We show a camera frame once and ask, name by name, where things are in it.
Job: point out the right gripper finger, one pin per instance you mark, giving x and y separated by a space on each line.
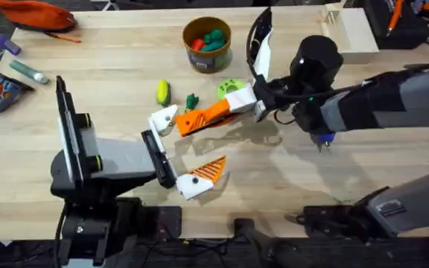
207 116

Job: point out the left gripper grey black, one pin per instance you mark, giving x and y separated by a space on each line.
125 158

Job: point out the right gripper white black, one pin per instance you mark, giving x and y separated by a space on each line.
315 63

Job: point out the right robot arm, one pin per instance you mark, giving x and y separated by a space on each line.
404 97

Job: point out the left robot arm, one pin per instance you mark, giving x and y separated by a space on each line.
88 223

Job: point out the blue electric screwdriver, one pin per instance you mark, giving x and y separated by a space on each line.
325 139

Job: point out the small dark green toy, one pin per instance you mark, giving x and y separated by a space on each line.
191 102

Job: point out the green disc with holes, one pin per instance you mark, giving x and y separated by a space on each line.
225 89

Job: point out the yellow green corn toy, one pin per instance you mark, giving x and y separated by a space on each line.
163 93

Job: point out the brown tub with toys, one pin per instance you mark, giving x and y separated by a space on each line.
207 44

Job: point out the right wrist upright black plate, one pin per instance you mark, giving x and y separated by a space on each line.
263 56

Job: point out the wrist upright black plate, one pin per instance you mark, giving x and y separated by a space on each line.
263 56
69 126

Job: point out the left wrist upright black plate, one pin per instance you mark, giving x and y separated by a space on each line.
69 126

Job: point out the pale wooden box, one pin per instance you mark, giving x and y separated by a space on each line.
352 33

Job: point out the orange pencil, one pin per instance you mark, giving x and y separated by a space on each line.
63 37

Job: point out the grey green tube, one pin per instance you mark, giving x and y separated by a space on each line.
28 72

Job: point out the blue orange tool heap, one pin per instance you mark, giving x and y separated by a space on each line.
4 95

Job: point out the black bag with tools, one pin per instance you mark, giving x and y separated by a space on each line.
397 26

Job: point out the orange soft pouch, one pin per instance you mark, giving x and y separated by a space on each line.
35 15

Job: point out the purple hand tool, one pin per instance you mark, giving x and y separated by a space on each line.
2 39

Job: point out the black rail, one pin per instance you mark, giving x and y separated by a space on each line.
207 257

